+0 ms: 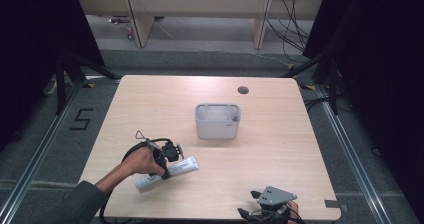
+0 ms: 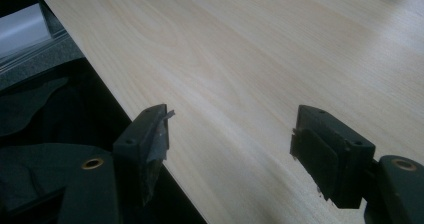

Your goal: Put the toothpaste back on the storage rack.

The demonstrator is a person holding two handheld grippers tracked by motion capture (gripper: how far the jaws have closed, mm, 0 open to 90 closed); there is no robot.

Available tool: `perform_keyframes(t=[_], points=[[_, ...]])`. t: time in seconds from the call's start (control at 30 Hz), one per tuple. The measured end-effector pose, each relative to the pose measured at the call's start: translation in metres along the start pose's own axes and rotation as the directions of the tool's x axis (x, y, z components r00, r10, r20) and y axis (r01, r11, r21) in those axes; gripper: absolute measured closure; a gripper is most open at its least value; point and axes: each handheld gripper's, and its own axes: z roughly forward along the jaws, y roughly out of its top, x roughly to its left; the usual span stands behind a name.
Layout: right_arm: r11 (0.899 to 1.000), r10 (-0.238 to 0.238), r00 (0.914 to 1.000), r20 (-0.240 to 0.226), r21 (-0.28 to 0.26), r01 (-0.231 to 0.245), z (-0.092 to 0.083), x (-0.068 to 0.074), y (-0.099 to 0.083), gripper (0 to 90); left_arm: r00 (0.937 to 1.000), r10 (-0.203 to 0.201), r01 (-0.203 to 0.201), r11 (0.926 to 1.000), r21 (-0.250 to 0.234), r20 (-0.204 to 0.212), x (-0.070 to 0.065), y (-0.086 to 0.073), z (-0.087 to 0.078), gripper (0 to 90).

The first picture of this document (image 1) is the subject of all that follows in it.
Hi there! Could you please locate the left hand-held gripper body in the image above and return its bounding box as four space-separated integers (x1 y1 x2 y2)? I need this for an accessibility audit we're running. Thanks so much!
145 138 185 164

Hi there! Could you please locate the black metal stand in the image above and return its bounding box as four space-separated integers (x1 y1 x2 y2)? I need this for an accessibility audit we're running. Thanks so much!
282 48 340 116
54 48 122 116

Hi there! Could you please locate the bundle of black cables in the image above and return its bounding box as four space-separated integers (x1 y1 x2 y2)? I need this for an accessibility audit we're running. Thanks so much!
265 0 313 64

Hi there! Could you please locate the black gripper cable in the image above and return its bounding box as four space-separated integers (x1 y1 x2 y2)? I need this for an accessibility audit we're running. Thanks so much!
248 207 306 224
99 137 173 224

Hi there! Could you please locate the light wooden desk frame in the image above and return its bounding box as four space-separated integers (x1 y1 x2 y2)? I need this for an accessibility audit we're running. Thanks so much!
74 0 326 51

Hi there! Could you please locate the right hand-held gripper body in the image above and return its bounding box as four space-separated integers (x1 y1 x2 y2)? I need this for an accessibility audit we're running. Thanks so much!
250 185 299 224

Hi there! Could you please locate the black curtain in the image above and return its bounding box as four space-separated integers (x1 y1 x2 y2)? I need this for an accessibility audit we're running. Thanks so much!
0 0 106 152
302 0 424 215

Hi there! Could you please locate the person's right hand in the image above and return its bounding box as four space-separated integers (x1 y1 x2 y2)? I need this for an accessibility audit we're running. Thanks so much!
285 200 302 224

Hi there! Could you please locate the white plastic holder box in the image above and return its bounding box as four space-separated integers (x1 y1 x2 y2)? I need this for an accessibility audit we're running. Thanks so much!
194 103 242 140

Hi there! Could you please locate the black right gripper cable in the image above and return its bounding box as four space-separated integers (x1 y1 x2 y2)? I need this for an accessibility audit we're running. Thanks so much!
248 207 306 224

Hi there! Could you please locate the white and purple toothpaste tube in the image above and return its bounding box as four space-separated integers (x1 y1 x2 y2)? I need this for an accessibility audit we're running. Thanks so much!
134 155 200 190

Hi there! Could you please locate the aluminium floor rail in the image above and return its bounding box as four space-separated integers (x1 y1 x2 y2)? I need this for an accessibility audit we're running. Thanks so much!
0 79 85 220
313 83 389 224

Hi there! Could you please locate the person's left hand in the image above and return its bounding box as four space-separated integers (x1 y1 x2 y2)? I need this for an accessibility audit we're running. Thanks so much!
121 146 166 177

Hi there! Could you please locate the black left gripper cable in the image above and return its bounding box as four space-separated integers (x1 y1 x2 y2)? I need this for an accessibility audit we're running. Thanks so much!
99 137 173 224

